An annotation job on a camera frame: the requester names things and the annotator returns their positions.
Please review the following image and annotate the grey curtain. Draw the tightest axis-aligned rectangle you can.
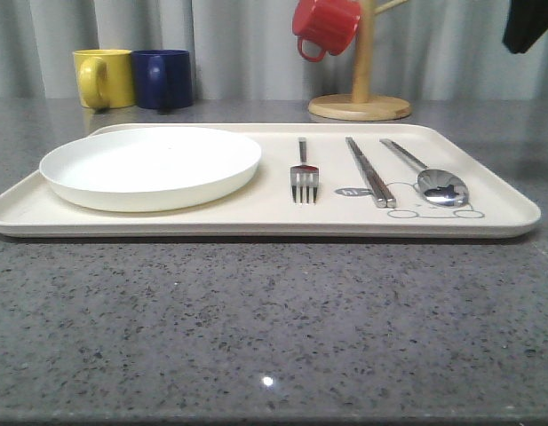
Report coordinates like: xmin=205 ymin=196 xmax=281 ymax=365
xmin=0 ymin=1 xmax=548 ymax=100

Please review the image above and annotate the white round plate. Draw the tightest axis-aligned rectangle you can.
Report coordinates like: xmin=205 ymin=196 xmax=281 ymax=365
xmin=39 ymin=127 xmax=262 ymax=212

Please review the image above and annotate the yellow mug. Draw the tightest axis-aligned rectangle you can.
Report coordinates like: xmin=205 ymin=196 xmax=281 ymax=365
xmin=73 ymin=49 xmax=135 ymax=110

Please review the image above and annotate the red mug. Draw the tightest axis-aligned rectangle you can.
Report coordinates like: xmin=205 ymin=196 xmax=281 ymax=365
xmin=292 ymin=0 xmax=361 ymax=62

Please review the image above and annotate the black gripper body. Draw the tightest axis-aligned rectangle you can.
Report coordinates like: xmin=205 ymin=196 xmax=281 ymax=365
xmin=503 ymin=0 xmax=548 ymax=54

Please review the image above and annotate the dark blue mug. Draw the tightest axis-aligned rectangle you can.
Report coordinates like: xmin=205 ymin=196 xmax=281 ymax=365
xmin=131 ymin=50 xmax=194 ymax=110

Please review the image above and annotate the wooden mug tree stand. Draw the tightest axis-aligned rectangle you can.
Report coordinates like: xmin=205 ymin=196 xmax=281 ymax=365
xmin=308 ymin=1 xmax=412 ymax=122

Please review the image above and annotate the cream rabbit serving tray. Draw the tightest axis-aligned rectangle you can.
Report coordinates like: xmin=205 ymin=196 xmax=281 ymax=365
xmin=0 ymin=123 xmax=541 ymax=238

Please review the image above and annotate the silver metal fork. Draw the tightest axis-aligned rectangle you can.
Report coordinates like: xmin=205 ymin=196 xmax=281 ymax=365
xmin=290 ymin=137 xmax=320 ymax=204

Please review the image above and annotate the silver metal spoon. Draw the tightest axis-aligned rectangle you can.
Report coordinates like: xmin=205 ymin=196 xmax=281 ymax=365
xmin=380 ymin=138 xmax=470 ymax=208

